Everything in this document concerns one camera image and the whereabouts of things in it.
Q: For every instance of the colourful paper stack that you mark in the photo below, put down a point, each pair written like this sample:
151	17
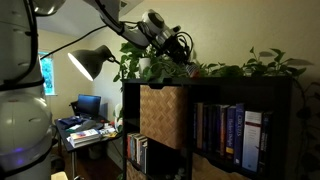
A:
109	130

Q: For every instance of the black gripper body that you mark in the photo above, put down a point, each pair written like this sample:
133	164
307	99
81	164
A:
182	53

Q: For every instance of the orange book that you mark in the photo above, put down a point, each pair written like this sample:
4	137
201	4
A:
128	145

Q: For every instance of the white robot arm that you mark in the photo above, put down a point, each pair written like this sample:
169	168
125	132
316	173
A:
23	126

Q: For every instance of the white book maroon band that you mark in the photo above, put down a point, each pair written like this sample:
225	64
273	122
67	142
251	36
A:
251	141

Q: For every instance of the black chair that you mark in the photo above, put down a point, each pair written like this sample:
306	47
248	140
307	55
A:
74	108

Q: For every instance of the tan brown book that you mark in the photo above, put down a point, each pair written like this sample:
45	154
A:
199	126

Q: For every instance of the white thick book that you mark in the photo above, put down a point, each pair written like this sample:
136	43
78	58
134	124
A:
85	142

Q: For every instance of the pale yellow box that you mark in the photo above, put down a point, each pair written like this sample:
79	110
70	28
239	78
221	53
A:
60	175

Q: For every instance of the dark navy book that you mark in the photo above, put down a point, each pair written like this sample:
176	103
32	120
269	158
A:
266	143

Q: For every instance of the woven bamboo basket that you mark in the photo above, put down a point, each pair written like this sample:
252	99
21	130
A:
206	170
133	173
163	116

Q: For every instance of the dark red book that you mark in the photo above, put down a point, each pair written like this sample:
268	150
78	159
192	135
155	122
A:
223	131

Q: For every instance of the grey flat device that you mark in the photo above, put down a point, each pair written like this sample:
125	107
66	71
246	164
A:
90	126

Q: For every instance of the black laptop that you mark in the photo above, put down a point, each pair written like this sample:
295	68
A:
89	105

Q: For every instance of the colourful cover book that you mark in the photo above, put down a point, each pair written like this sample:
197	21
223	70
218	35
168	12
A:
83	135

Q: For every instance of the blue book yellow label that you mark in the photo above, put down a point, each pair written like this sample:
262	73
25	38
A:
230	133

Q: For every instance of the dark desk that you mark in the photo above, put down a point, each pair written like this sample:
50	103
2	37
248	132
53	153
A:
63	133

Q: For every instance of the grey desk lamp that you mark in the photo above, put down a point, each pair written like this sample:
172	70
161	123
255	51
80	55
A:
90	60

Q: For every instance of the green pothos plant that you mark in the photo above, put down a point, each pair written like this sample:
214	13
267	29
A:
133	63

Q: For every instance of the blue cloth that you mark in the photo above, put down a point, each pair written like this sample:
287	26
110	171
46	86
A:
71	121

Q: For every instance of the blue circuits textbook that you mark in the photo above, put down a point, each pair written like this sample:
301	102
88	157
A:
239	133

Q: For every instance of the white plant pot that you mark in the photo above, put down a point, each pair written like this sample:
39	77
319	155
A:
145	66

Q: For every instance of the grey pebble stone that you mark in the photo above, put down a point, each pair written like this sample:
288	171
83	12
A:
181	172

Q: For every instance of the black cube bookshelf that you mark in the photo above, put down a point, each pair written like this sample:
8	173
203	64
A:
233	90

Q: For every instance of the bright window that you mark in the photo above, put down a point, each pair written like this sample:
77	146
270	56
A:
46	73

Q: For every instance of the ceiling air vent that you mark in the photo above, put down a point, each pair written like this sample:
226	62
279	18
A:
124	4

